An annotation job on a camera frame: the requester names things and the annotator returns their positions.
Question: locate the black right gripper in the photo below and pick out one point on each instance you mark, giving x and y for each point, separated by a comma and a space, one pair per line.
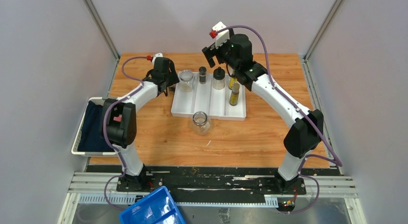
212, 50

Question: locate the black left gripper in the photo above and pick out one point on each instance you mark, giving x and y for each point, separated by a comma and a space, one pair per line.
172, 79

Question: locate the small spice bottle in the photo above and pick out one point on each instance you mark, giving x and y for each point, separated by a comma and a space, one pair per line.
202, 75
172, 88

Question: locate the clear glass jar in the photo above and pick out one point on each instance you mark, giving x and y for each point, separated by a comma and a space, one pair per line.
201, 123
186, 80

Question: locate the black-lid shaker jar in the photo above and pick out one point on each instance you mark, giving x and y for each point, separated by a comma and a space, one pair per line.
219, 78

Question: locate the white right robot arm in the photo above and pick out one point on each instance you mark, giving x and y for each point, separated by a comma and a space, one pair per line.
305, 126

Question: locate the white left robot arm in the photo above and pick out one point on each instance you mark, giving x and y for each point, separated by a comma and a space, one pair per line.
133, 169

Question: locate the white divided tray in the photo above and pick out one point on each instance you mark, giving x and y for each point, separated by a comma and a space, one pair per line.
203, 97

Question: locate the pink cloth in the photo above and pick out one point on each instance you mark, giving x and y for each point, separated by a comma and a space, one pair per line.
118, 118

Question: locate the dark blue cloth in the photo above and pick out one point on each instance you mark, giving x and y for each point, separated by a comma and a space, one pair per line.
91, 140

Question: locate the white laundry basket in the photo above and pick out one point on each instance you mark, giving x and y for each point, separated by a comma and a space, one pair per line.
79, 133

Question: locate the blue plastic bin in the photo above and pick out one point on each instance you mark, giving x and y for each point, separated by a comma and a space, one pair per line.
156, 208

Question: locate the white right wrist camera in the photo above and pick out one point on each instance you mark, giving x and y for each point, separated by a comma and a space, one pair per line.
220, 34

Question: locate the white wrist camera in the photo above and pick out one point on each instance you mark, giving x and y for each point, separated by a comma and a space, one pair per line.
220, 34
155, 56

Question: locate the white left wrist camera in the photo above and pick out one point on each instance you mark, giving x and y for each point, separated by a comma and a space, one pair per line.
155, 56

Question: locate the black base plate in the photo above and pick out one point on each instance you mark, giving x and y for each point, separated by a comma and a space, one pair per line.
214, 184

